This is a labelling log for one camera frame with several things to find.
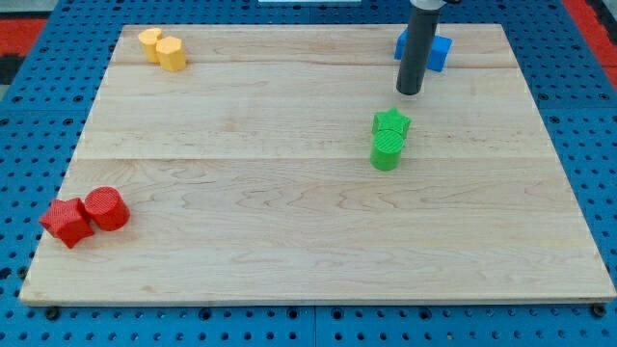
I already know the yellow hexagon block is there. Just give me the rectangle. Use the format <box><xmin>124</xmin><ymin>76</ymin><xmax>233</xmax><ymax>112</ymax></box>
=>
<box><xmin>155</xmin><ymin>37</ymin><xmax>187</xmax><ymax>72</ymax></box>

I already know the light wooden board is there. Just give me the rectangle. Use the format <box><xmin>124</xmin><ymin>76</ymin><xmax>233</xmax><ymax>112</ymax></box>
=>
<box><xmin>20</xmin><ymin>24</ymin><xmax>616</xmax><ymax>307</ymax></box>

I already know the green cylinder block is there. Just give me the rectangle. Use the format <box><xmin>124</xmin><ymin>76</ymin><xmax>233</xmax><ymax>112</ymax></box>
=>
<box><xmin>370</xmin><ymin>130</ymin><xmax>404</xmax><ymax>171</ymax></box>

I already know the green star block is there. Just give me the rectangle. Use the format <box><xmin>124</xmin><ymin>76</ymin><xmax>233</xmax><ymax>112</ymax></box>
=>
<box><xmin>371</xmin><ymin>108</ymin><xmax>412</xmax><ymax>140</ymax></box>

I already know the blue block behind rod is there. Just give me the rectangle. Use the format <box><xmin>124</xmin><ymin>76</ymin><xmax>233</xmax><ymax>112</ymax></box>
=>
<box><xmin>393</xmin><ymin>29</ymin><xmax>408</xmax><ymax>61</ymax></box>

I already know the blue cube block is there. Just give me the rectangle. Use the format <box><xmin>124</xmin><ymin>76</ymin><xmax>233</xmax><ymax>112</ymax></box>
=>
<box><xmin>427</xmin><ymin>36</ymin><xmax>453</xmax><ymax>72</ymax></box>

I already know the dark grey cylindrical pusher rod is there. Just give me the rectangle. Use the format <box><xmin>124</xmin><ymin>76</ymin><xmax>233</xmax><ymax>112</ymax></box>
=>
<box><xmin>396</xmin><ymin>0</ymin><xmax>446</xmax><ymax>95</ymax></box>

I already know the red cylinder block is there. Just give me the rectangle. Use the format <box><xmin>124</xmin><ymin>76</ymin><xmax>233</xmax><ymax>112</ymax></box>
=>
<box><xmin>84</xmin><ymin>186</ymin><xmax>130</xmax><ymax>231</ymax></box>

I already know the yellow heart block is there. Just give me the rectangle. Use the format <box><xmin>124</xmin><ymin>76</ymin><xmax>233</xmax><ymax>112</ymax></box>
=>
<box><xmin>138</xmin><ymin>27</ymin><xmax>163</xmax><ymax>64</ymax></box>

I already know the red star block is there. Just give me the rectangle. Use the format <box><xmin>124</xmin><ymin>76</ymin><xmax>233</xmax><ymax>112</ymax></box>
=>
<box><xmin>39</xmin><ymin>198</ymin><xmax>94</xmax><ymax>249</ymax></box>

